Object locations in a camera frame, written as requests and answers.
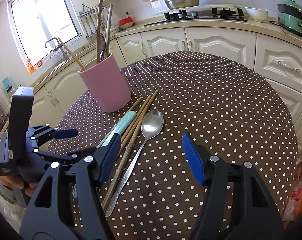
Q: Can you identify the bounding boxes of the window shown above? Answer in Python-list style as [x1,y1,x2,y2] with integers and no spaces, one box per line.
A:
[7,0,86,64]

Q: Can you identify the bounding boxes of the black gas stove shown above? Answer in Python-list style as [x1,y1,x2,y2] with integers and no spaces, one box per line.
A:
[145,7,248,26]

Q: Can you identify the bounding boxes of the white bowl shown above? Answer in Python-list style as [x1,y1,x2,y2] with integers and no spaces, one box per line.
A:
[245,7,268,22]

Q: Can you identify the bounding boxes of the green electric cooker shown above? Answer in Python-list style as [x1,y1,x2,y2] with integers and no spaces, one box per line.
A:
[277,0,302,37]

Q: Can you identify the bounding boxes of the knife with teal sheath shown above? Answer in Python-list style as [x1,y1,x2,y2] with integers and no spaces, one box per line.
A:
[70,111,136,200]

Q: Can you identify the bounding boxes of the metal spoon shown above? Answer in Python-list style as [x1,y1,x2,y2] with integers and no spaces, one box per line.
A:
[104,109,165,218]

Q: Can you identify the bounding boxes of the red container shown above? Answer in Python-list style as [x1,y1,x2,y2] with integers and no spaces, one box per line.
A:
[118,17,134,29]

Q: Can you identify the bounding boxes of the orange plastic bag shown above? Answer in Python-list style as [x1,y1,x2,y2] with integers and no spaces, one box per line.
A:
[282,161,302,222]

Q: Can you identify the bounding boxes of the hanging utensil rack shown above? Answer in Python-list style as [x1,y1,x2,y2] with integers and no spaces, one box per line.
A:
[76,3,99,41]

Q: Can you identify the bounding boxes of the pink utensil cup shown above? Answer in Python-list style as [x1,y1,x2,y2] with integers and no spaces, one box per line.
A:
[78,54,131,113]

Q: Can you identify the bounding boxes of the kitchen faucet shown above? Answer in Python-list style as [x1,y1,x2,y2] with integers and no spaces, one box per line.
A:
[44,37,69,61]

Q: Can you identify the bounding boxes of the lower cream cabinets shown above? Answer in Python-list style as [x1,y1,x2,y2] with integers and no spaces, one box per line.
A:
[27,17,302,156]

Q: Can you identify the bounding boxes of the person's left hand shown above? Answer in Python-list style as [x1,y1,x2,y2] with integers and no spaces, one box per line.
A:
[0,175,38,196]

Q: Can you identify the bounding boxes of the brown polka dot tablecloth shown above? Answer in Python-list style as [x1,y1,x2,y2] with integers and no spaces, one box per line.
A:
[46,51,299,240]

